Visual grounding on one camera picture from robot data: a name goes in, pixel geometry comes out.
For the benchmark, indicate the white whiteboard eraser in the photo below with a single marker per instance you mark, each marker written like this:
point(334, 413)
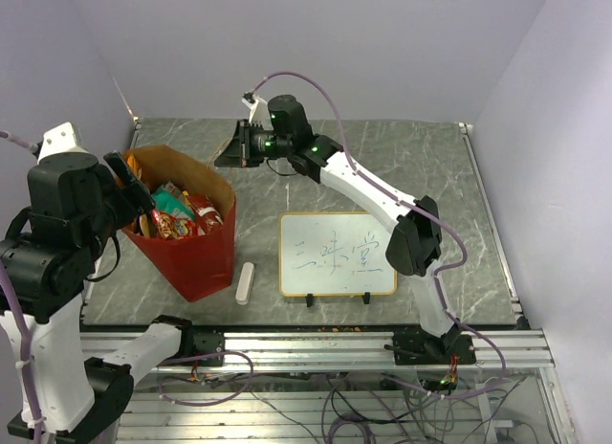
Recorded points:
point(244, 285)

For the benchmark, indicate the red paper bag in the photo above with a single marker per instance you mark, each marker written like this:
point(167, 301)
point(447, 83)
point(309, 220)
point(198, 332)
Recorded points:
point(198, 266)

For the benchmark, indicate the tan teal chips bag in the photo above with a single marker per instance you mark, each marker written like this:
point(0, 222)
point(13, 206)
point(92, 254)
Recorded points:
point(169, 199)

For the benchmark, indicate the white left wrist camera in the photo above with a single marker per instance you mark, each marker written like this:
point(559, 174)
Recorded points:
point(60, 139)

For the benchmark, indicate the aluminium frame base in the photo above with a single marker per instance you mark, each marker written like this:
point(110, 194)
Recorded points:
point(351, 386)

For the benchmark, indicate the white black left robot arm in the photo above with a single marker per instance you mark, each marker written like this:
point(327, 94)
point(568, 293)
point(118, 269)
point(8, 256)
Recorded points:
point(66, 395)

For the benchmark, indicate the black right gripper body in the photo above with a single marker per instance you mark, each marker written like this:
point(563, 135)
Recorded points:
point(266, 144)

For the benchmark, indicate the yellow framed whiteboard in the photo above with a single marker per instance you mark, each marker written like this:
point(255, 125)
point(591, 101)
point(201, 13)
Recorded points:
point(333, 254)

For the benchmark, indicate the red orange snack bag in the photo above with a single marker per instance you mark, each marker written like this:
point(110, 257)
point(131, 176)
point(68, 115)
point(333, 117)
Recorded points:
point(171, 227)

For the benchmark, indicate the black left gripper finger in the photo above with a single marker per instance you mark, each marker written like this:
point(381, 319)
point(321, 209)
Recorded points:
point(131, 201)
point(125, 176)

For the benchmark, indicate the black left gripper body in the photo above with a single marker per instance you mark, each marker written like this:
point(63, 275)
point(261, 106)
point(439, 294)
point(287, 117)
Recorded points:
point(105, 217)

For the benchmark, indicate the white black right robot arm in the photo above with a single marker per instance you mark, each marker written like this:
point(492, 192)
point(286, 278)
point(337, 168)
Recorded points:
point(279, 129)

